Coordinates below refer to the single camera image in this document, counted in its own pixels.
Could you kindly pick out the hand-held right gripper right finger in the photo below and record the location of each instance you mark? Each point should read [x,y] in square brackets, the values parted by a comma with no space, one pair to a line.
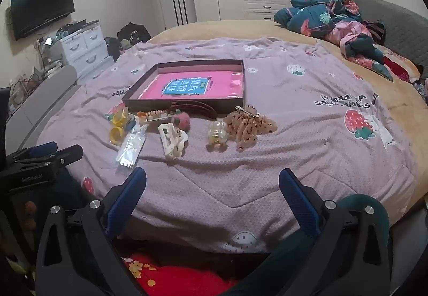
[297,199]

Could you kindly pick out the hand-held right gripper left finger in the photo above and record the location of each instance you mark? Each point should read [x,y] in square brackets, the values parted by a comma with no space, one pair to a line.
[128,194]

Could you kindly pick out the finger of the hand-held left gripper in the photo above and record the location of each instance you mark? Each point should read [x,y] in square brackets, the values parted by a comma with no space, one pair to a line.
[43,148]
[67,153]

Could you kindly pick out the clear earring card packet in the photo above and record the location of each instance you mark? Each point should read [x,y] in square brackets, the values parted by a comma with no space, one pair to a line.
[130,147]

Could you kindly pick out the yellow hoop earrings bag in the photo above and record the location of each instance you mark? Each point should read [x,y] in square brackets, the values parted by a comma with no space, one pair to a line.
[118,125]

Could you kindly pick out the white hair claw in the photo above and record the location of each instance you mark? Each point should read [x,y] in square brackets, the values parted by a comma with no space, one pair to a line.
[171,140]

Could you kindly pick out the pink strawberry hair clip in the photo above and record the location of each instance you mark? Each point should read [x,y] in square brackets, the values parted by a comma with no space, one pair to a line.
[182,120]

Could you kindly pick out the brown cardboard box tray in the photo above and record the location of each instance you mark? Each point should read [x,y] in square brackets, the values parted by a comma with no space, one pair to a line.
[187,82]

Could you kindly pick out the pink strawberry printed blanket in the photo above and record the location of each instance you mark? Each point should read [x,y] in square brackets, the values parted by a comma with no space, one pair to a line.
[234,175]

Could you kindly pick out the person's teal trousers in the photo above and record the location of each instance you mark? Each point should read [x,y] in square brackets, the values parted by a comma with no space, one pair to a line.
[291,269]

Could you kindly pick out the red floral garment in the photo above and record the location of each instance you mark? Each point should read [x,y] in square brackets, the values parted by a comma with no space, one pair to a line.
[174,279]

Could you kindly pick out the white drawer cabinet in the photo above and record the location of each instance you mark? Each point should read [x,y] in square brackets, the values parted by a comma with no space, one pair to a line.
[85,45]

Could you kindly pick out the dark brown hair claw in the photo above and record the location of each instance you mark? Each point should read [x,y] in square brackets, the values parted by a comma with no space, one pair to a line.
[195,106]

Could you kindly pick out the pile of clothes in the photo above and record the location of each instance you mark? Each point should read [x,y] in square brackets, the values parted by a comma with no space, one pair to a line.
[115,47]

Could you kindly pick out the pink book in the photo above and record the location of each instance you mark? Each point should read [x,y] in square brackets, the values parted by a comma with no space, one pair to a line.
[192,85]

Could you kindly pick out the black bag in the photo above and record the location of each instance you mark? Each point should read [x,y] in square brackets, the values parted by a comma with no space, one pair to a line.
[133,33]

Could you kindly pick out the red patterned pillow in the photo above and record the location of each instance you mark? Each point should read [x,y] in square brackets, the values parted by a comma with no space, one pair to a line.
[401,67]

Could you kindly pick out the teal floral quilt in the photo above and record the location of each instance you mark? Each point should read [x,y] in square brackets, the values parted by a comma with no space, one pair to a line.
[317,15]

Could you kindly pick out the grey padded headboard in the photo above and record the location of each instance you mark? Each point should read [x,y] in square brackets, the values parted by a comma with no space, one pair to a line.
[394,18]

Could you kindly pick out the black wall television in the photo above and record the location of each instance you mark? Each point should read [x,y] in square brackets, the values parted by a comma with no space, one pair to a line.
[41,7]

